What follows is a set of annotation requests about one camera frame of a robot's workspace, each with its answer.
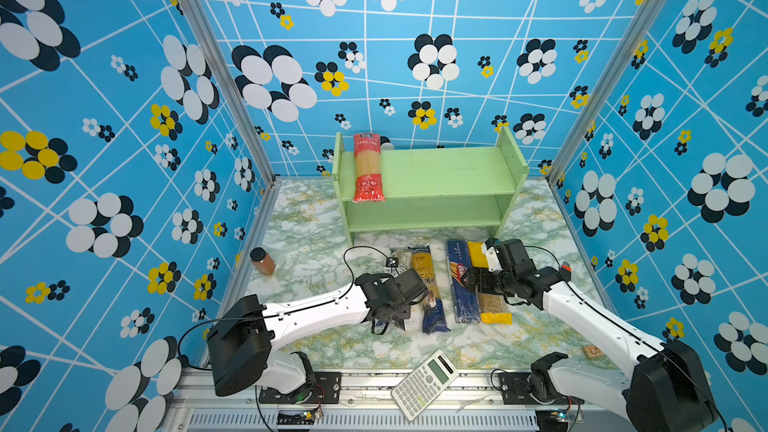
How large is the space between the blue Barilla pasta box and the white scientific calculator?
4.8 inches

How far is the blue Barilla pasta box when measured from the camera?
841 mm

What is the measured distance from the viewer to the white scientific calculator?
72 centimetres
